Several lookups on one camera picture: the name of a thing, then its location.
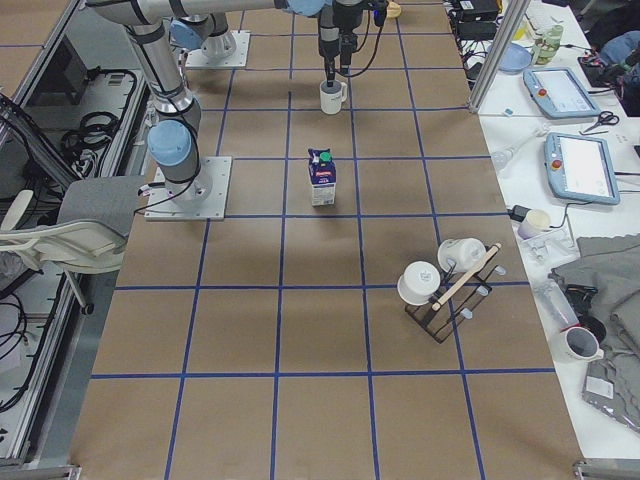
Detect blue white milk carton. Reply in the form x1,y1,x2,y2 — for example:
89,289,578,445
308,148,337,207

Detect green tape rolls stack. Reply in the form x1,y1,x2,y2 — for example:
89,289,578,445
531,24,564,66

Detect blue teach pendant near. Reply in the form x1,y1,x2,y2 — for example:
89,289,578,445
544,132,620,205

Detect white cup on rack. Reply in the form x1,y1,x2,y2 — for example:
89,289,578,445
397,261,441,306
437,238,486,273

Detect white ceramic mug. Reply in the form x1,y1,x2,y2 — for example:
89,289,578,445
319,80,347,115

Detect aluminium frame post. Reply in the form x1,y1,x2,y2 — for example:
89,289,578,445
468,0,530,113

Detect grey cloth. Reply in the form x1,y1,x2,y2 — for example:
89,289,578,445
548,232,640,434

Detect cream round cup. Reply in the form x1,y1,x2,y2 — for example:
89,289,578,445
517,209,551,240

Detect blue teach pendant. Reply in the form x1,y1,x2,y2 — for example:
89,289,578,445
522,68,601,119
544,132,620,205

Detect black scissors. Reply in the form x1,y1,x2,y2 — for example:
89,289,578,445
580,110,620,135

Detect white cup on rack front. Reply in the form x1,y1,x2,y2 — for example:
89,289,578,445
397,261,441,306

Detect white cup on rack rear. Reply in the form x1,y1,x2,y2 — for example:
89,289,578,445
437,238,486,273

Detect blue teach pendant far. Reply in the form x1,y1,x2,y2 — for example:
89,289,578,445
522,68,601,119

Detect grey office chair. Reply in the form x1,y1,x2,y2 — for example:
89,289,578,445
1,175,145,314

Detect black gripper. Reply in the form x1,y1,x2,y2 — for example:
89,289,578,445
317,1,362,91

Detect black wire mug rack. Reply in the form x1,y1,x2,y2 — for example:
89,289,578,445
404,243,502,344

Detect light blue plate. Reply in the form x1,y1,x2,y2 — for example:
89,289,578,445
499,43,532,74

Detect white mug red rim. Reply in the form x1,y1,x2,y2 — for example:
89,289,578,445
563,327,604,362

